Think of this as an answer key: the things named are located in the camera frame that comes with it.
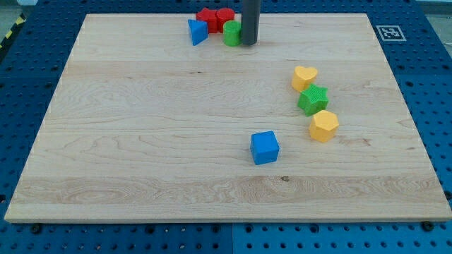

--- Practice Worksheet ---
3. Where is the blue cube block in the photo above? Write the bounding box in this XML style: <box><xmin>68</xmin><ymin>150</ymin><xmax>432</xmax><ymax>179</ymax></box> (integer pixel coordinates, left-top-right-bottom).
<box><xmin>250</xmin><ymin>131</ymin><xmax>280</xmax><ymax>165</ymax></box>

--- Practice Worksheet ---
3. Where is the light wooden board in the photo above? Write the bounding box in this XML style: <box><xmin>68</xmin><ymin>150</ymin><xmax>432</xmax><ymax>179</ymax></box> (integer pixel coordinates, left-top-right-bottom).
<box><xmin>5</xmin><ymin>13</ymin><xmax>451</xmax><ymax>224</ymax></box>

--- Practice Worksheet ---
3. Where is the green star block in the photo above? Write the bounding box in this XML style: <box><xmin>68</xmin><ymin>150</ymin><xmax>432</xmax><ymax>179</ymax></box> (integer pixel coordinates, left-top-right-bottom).
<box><xmin>297</xmin><ymin>83</ymin><xmax>329</xmax><ymax>116</ymax></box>

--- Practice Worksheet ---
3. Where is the yellow heart block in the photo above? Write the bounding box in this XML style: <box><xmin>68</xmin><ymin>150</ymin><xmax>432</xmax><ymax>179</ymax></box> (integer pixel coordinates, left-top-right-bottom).
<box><xmin>291</xmin><ymin>66</ymin><xmax>318</xmax><ymax>92</ymax></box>

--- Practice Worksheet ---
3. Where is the green cylinder block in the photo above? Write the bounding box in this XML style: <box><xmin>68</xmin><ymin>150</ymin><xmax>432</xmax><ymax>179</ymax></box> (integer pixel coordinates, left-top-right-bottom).
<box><xmin>223</xmin><ymin>20</ymin><xmax>242</xmax><ymax>47</ymax></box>

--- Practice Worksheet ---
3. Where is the yellow hexagon block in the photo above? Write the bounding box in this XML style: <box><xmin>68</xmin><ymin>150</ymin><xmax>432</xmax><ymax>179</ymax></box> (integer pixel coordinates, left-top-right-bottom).
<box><xmin>309</xmin><ymin>110</ymin><xmax>340</xmax><ymax>143</ymax></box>

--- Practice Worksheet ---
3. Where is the blue triangle block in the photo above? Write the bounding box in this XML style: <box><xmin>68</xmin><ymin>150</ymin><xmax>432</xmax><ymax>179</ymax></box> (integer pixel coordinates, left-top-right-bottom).
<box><xmin>188</xmin><ymin>19</ymin><xmax>208</xmax><ymax>46</ymax></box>

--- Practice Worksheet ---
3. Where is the red cylinder block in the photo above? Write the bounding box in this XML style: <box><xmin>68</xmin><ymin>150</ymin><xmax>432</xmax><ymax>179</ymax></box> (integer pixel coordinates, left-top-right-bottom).
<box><xmin>215</xmin><ymin>8</ymin><xmax>235</xmax><ymax>33</ymax></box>

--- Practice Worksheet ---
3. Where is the red star block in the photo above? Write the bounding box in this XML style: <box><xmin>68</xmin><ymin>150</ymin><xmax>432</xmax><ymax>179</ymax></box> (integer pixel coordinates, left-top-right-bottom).
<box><xmin>196</xmin><ymin>7</ymin><xmax>218</xmax><ymax>33</ymax></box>

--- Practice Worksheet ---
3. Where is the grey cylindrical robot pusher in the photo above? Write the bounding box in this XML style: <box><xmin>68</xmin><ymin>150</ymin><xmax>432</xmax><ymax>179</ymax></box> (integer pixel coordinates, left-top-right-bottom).
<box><xmin>241</xmin><ymin>0</ymin><xmax>261</xmax><ymax>46</ymax></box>

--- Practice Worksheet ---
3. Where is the white fiducial marker tag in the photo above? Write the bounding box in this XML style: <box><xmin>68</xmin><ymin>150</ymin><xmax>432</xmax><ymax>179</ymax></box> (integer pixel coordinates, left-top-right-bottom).
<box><xmin>376</xmin><ymin>25</ymin><xmax>406</xmax><ymax>42</ymax></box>

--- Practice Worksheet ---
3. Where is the black yellow hazard tape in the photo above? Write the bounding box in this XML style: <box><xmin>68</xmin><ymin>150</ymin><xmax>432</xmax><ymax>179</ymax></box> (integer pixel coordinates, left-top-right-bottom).
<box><xmin>1</xmin><ymin>13</ymin><xmax>27</xmax><ymax>54</ymax></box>

